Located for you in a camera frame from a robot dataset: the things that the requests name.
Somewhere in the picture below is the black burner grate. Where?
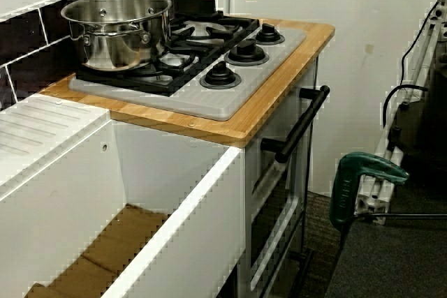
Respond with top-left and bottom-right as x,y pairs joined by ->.
75,10 -> 261,98

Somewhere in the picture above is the black cable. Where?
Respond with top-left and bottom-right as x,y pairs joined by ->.
400,0 -> 443,84
382,84 -> 430,130

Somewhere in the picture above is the aluminium frame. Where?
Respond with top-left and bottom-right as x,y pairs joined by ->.
354,0 -> 447,225

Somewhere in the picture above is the white sink basin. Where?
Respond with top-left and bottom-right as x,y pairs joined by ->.
0,94 -> 247,298

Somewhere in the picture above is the dark equipment box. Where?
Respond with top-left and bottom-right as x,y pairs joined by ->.
396,64 -> 447,154

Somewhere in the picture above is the brown cardboard sheet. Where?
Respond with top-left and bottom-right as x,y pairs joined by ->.
24,203 -> 172,298

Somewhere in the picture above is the black stove knob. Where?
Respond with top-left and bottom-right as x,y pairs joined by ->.
200,60 -> 242,90
254,22 -> 286,46
223,38 -> 270,66

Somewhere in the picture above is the stainless steel cooking pot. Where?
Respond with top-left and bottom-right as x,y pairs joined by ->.
60,0 -> 175,72

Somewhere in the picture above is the black oven door handle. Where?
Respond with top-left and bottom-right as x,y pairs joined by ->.
261,84 -> 331,165

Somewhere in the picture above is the white oven door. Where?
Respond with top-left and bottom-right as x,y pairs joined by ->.
244,57 -> 321,298

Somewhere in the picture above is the grey toy stove plate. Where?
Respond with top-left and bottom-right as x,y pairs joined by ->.
68,17 -> 307,121

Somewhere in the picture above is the wooden kitchen countertop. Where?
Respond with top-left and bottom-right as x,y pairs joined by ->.
38,18 -> 336,149

